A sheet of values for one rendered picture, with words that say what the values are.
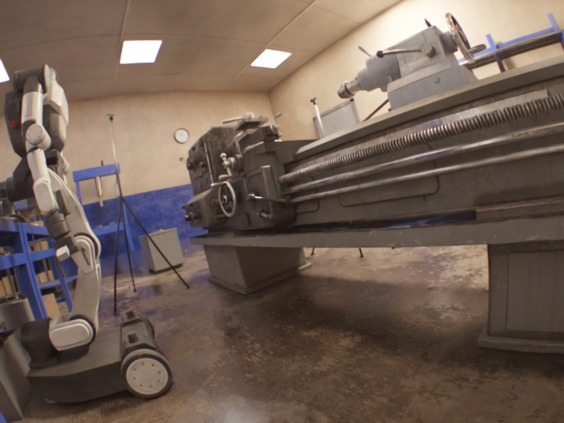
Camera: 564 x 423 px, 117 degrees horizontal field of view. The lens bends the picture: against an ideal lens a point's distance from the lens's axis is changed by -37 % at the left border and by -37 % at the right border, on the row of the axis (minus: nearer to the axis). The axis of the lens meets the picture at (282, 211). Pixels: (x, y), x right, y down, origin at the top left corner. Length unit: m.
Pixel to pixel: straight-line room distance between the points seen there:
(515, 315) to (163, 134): 5.70
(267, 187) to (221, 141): 1.04
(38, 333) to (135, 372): 0.49
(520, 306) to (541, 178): 0.38
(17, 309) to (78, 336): 1.10
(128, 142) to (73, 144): 1.11
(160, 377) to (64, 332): 0.45
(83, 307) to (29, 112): 0.81
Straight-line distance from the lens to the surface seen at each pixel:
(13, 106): 1.44
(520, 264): 0.91
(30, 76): 1.28
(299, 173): 1.24
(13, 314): 2.36
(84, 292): 1.28
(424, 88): 1.07
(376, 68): 1.27
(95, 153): 5.53
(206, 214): 2.16
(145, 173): 5.46
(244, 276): 2.07
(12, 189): 1.36
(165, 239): 4.01
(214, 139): 2.28
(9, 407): 1.45
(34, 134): 1.13
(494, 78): 0.93
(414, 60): 1.16
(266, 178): 1.34
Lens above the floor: 0.62
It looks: 2 degrees down
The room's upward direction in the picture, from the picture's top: 13 degrees counter-clockwise
